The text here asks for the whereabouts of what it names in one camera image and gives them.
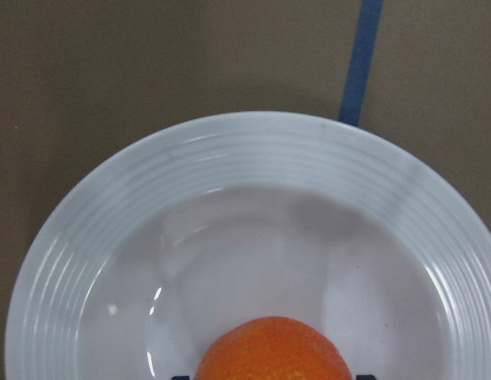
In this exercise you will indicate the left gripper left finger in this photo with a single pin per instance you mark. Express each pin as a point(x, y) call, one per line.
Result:
point(181, 377)

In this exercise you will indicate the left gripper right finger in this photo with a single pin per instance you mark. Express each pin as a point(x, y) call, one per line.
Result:
point(365, 377)

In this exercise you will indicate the orange mandarin fruit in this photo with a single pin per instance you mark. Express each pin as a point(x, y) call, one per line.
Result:
point(273, 348)

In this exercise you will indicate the white round plate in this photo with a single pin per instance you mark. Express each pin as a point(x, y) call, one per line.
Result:
point(210, 223)

